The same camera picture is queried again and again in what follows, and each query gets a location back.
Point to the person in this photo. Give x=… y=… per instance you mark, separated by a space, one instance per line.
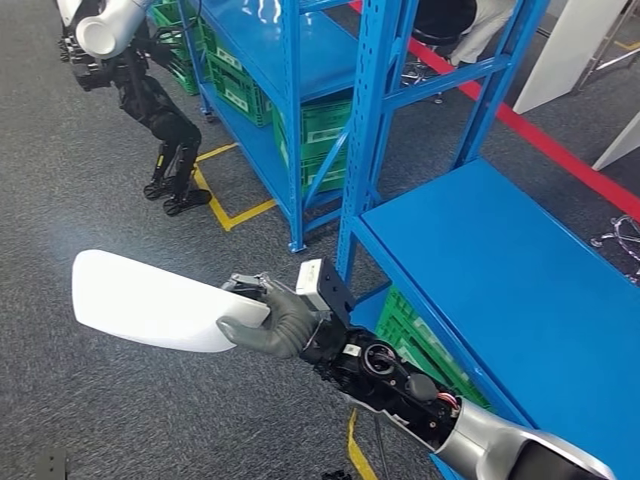
x=480 y=26

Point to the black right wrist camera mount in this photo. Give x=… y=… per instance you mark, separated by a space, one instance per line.
x=337 y=291

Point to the black legged robot body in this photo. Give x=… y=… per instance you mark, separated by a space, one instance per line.
x=164 y=126

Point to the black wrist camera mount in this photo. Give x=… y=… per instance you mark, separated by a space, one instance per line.
x=337 y=291
x=50 y=464

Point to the blue metal workbench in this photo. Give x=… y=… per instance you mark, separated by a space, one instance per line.
x=500 y=278

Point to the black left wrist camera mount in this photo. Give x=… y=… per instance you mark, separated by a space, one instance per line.
x=50 y=464

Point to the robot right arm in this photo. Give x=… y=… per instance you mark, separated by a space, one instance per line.
x=500 y=444

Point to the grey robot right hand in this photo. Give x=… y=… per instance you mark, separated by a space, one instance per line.
x=285 y=324

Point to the white desk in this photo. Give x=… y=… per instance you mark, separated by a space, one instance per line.
x=560 y=60
x=620 y=146

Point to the white plastic shell part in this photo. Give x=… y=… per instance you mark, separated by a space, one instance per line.
x=150 y=301

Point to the blue metal shelf rack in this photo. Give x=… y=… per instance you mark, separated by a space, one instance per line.
x=293 y=132

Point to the green plastic crate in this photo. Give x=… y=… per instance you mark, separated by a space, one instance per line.
x=320 y=132
x=235 y=86
x=425 y=344
x=180 y=66

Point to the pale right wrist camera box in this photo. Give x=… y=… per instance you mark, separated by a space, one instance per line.
x=310 y=281

